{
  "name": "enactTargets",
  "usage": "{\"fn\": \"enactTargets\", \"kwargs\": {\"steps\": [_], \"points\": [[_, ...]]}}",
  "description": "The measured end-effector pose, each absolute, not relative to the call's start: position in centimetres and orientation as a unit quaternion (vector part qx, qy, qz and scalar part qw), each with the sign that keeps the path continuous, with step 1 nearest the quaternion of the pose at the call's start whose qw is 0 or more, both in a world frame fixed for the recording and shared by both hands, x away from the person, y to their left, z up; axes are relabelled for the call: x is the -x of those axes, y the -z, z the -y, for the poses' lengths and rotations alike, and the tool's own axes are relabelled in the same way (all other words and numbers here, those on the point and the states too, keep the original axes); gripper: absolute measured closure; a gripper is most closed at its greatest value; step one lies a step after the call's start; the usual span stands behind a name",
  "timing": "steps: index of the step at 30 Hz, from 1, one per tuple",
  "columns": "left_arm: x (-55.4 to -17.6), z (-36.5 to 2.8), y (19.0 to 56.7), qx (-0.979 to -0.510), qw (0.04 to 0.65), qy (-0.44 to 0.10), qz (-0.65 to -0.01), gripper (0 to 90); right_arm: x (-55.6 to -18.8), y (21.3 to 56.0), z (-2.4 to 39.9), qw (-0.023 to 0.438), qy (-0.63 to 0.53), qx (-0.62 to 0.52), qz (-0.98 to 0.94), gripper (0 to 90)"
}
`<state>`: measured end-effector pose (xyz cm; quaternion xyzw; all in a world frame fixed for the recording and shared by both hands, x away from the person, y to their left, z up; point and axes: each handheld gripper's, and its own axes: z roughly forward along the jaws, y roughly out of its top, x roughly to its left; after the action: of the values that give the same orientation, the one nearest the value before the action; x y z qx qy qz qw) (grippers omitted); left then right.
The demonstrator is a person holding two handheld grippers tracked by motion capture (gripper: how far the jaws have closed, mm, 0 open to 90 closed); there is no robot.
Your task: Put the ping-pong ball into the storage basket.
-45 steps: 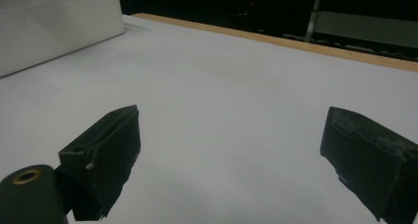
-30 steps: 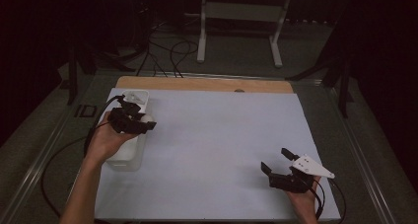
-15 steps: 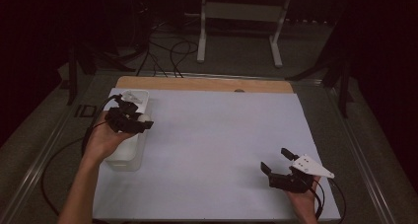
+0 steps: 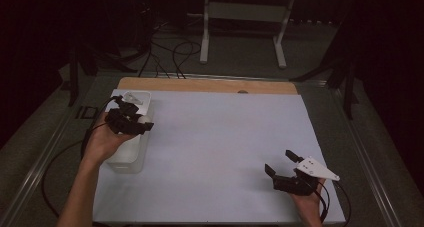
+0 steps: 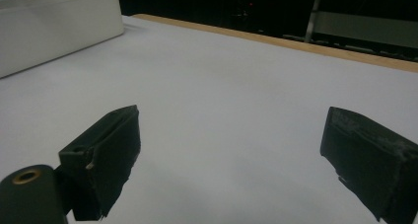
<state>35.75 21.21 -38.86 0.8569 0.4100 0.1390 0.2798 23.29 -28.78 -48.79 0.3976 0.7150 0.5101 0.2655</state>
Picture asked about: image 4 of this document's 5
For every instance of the white plastic bin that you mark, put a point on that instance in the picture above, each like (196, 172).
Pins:
(135, 150)

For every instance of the person's left hand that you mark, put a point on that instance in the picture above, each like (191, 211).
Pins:
(100, 145)

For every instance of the white metal stand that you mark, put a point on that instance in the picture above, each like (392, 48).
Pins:
(246, 12)

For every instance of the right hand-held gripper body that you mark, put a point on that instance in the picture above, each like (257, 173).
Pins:
(300, 183)

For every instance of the black square floor frame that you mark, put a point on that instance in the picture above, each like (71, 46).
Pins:
(87, 112)

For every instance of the white table cover sheet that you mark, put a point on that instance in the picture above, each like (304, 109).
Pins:
(213, 147)

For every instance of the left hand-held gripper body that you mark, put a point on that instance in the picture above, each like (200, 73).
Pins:
(123, 122)

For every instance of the person's right hand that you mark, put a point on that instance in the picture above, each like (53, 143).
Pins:
(311, 207)

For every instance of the black tripod stand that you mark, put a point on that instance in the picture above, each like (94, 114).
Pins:
(348, 93)
(75, 77)

